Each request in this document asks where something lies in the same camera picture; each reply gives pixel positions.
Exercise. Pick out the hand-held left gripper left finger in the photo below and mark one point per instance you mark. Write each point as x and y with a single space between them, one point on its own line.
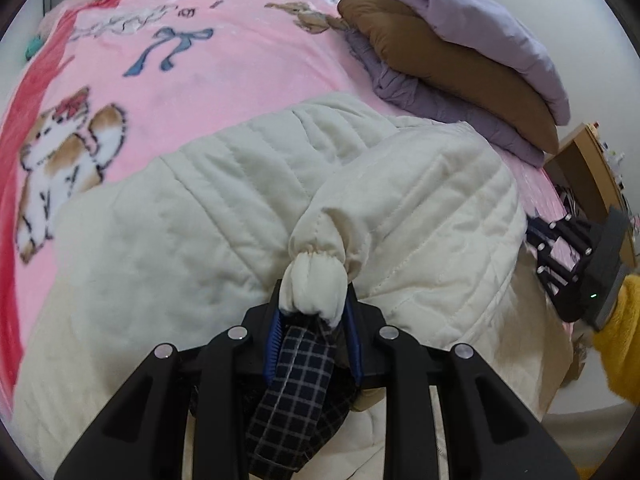
273 345

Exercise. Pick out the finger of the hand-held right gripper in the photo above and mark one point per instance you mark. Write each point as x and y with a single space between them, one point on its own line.
557 232
555 276

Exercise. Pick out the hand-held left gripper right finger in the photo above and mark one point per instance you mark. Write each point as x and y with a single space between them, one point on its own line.
356 345

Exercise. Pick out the cream quilted hooded jacket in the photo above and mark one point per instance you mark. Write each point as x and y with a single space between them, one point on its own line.
200 220

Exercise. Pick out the brown pillow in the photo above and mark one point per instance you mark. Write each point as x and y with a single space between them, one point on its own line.
440 60

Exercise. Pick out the purple folded quilt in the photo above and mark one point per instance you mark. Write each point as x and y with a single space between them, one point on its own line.
465 25

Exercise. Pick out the pink printed blanket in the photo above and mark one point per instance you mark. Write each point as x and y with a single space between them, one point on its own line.
200 75

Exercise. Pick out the teal soft toy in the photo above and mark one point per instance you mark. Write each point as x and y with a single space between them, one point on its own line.
33 46

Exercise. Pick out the pink pillow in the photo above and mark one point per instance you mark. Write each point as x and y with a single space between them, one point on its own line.
75 5

